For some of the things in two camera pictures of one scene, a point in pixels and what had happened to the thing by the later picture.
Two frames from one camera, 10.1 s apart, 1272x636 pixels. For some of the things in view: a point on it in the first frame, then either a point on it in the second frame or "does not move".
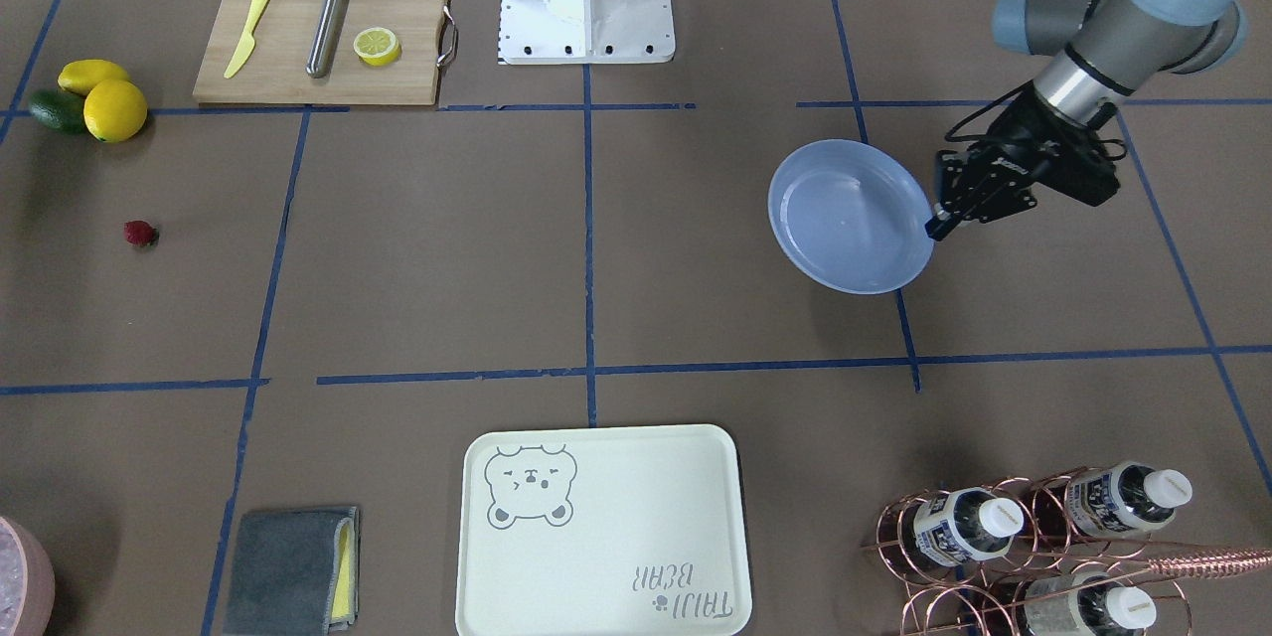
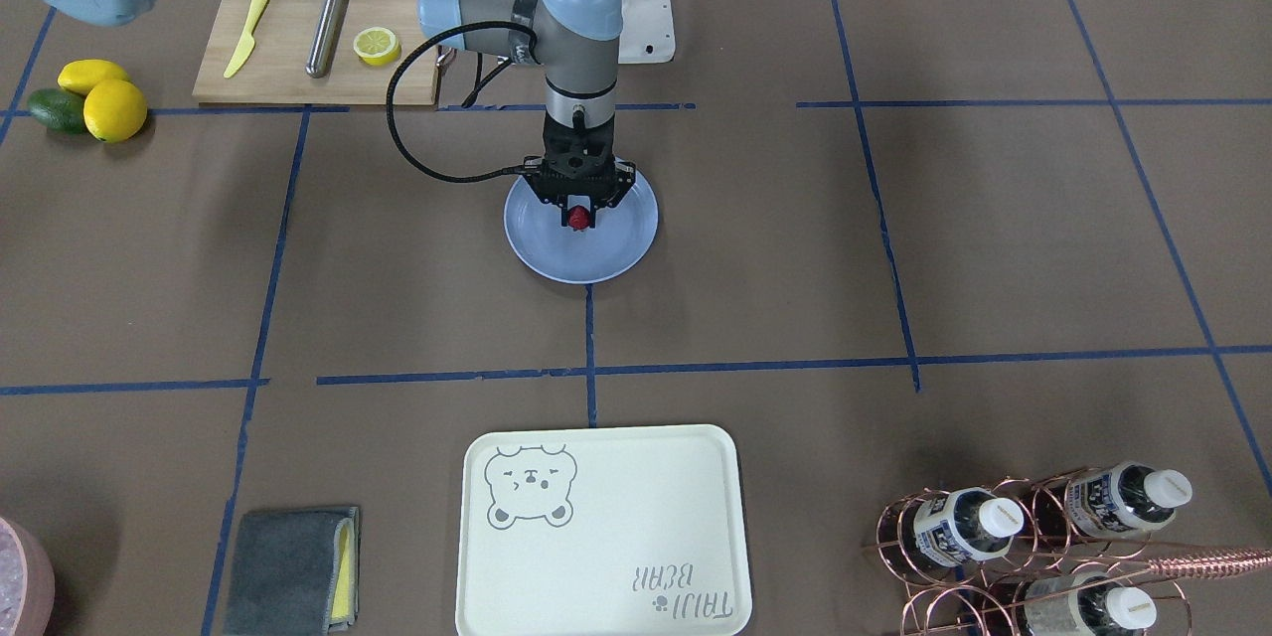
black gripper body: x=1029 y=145 -> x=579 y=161
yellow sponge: x=342 y=606 does not move
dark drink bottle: x=1111 y=499 does not move
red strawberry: x=140 y=233 -> x=578 y=217
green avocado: x=60 y=110 does not move
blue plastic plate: x=852 y=218 -> x=621 y=238
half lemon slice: x=376 y=46 does not move
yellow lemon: x=79 y=77 does not move
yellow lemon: x=115 y=110 does not move
